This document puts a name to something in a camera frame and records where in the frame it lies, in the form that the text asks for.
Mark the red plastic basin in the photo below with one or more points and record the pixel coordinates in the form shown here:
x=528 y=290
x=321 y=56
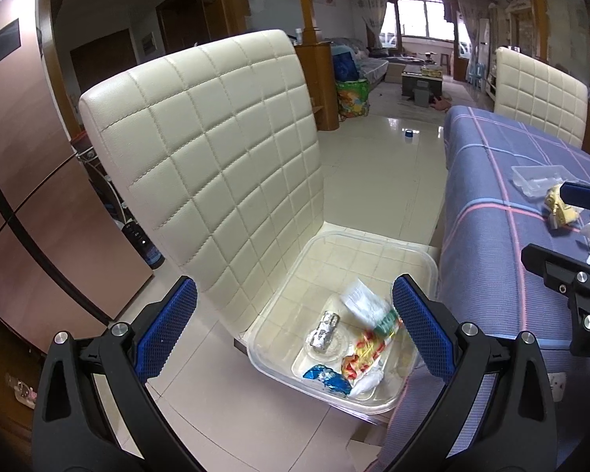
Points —
x=81 y=140

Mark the white power socket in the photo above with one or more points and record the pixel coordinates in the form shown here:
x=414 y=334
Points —
x=556 y=386

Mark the grey stool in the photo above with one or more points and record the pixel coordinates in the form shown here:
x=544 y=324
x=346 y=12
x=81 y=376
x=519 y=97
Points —
x=421 y=97

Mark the blue foil wrapper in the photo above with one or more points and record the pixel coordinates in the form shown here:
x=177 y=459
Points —
x=327 y=376

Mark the colourful woven bag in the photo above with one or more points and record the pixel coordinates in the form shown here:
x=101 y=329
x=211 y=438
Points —
x=352 y=101

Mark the clear plastic tray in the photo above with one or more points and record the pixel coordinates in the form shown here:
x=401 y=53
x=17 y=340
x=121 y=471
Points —
x=536 y=177

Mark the living room window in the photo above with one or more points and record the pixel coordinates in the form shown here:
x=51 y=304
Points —
x=420 y=17

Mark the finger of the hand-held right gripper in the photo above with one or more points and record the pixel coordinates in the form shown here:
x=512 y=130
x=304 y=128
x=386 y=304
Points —
x=585 y=195
x=545 y=261

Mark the brown glossy cabinet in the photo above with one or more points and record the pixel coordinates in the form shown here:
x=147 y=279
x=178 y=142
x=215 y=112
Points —
x=39 y=206

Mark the silver blister pack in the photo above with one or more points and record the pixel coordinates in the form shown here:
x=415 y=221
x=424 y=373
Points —
x=324 y=329

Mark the blue bag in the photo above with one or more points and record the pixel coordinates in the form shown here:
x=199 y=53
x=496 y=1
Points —
x=344 y=65

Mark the pink slipper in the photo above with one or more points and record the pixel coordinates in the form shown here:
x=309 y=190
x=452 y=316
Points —
x=440 y=103

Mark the yellow snack wrapper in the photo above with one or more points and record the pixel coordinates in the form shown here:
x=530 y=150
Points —
x=558 y=211

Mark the cream quilted leather chair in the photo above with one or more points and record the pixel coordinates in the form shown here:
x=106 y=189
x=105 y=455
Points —
x=541 y=93
x=201 y=157

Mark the blue plaid tablecloth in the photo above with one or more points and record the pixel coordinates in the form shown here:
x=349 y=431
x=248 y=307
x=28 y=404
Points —
x=482 y=196

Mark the clear glass ashtray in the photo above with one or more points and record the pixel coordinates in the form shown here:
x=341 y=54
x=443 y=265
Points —
x=343 y=346

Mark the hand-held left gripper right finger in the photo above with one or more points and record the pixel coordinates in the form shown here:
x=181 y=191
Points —
x=423 y=329

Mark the coffee table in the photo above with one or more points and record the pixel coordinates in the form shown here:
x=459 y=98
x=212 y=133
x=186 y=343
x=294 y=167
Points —
x=418 y=76

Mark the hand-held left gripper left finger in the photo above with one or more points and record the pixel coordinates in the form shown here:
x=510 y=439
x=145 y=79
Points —
x=169 y=329

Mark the green white milk bag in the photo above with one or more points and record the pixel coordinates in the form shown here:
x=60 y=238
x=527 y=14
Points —
x=364 y=302

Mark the large clear plastic container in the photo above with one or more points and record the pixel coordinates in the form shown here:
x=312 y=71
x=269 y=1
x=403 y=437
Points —
x=285 y=314

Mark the grey patterned sofa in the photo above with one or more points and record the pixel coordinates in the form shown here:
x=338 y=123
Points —
x=368 y=64

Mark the wooden half wall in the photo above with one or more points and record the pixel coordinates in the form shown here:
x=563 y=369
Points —
x=319 y=88

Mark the patterned curtain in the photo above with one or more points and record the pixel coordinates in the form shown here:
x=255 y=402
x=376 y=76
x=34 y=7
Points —
x=469 y=22
x=368 y=14

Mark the clear plastic bag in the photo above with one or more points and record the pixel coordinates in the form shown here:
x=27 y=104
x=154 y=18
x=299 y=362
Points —
x=22 y=391

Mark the white standing air conditioner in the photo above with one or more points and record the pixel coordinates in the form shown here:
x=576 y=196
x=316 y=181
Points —
x=485 y=42

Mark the wooden pillar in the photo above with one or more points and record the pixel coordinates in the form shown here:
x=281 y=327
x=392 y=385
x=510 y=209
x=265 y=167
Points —
x=535 y=10
x=305 y=0

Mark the dark bottle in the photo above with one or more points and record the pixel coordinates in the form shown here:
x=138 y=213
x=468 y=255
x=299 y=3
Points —
x=145 y=250

